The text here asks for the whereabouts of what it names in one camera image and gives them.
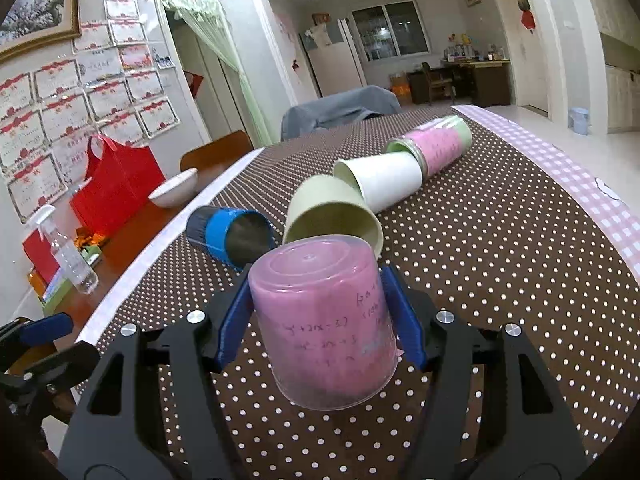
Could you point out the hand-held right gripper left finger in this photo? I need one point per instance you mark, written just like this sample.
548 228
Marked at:
234 322

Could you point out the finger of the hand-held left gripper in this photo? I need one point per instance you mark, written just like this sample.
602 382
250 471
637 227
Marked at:
47 326
60 362

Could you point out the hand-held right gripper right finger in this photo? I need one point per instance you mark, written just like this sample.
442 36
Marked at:
406 322

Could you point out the pink clear plastic cup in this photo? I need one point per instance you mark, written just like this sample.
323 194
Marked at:
435 147
320 320

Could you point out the blue and black cup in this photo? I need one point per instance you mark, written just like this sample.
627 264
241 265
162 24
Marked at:
215 230

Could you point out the pale green cup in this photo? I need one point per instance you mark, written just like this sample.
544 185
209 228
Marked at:
325 210

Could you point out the white paper cup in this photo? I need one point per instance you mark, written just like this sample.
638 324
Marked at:
385 180

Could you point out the green plastic cup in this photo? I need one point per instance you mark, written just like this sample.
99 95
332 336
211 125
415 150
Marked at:
464 135

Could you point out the red box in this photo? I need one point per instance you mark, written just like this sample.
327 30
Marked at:
39 257

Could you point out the clear spray bottle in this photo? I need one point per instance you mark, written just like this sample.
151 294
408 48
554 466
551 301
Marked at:
72 260

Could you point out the brown polka dot tablecloth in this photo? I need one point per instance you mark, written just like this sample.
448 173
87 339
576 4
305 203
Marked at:
500 270

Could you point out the white bowl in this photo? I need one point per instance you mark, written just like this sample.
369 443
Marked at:
172 190

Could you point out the red bag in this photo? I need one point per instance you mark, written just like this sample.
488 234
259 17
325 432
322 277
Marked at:
120 190

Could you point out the wooden chair back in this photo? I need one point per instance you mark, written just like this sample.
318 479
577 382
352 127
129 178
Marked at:
215 150

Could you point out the pink checked tablecloth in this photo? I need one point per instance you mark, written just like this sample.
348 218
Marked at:
575 175

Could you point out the grey covered chair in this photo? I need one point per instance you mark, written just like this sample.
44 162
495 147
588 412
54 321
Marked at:
340 107

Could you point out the orange cardboard box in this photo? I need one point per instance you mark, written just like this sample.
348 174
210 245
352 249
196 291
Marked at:
400 91

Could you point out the dark desk chair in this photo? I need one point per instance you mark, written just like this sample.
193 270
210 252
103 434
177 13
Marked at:
434 82

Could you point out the green lace curtain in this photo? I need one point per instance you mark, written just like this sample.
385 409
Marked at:
240 75

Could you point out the dark wooden desk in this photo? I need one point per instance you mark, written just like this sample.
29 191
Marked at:
487 82

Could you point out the blue plastic bin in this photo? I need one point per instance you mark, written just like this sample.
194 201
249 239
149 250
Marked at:
579 121

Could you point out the white refrigerator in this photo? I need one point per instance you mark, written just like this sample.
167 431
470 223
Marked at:
332 65

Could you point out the row of small bottles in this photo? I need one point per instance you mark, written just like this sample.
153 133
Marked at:
470 50

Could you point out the window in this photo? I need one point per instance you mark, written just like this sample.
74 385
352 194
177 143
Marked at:
390 30

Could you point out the framed landscape picture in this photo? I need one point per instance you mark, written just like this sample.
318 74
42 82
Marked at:
35 10

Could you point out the red hanging decoration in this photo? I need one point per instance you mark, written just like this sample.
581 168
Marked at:
527 19

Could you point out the white cabinet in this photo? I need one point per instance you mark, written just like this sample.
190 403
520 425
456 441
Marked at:
620 15

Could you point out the group of wall certificates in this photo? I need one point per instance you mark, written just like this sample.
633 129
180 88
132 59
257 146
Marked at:
65 110

